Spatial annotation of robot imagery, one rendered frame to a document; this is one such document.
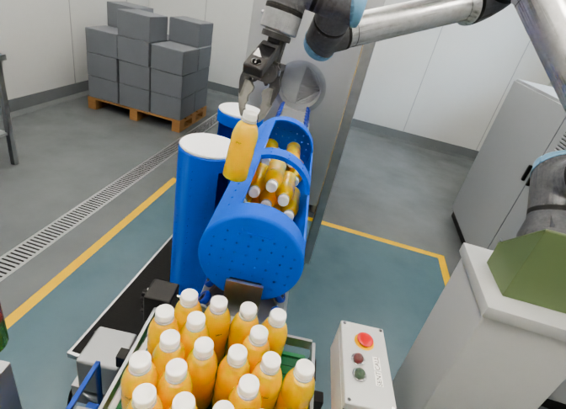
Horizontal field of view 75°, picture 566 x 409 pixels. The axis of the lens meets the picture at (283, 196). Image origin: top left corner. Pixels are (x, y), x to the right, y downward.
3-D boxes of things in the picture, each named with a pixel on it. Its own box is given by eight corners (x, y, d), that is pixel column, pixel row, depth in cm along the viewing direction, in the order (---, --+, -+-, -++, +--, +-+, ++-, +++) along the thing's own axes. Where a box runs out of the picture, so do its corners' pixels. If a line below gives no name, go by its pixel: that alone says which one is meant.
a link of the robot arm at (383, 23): (478, -5, 122) (294, 34, 103) (509, -35, 110) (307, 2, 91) (493, 25, 120) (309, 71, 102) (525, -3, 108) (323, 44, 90)
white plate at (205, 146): (180, 155, 156) (180, 157, 157) (244, 159, 165) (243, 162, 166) (178, 130, 179) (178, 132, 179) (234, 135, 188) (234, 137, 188)
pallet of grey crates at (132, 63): (205, 115, 511) (215, 23, 453) (178, 132, 441) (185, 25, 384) (126, 94, 523) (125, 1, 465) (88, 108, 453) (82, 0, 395)
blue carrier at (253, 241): (302, 179, 182) (321, 126, 168) (286, 312, 105) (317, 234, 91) (247, 162, 180) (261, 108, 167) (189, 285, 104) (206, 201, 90)
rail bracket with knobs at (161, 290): (184, 311, 103) (186, 284, 98) (174, 332, 97) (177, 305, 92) (149, 304, 103) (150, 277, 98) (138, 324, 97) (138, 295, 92)
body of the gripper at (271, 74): (280, 87, 96) (295, 40, 92) (273, 89, 88) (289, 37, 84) (253, 77, 97) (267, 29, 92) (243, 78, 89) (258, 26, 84)
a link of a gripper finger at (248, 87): (247, 114, 98) (263, 82, 95) (240, 117, 93) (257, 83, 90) (237, 108, 98) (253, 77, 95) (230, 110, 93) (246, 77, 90)
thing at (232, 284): (257, 315, 104) (264, 282, 98) (255, 321, 102) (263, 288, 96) (222, 307, 104) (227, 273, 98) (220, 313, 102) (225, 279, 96)
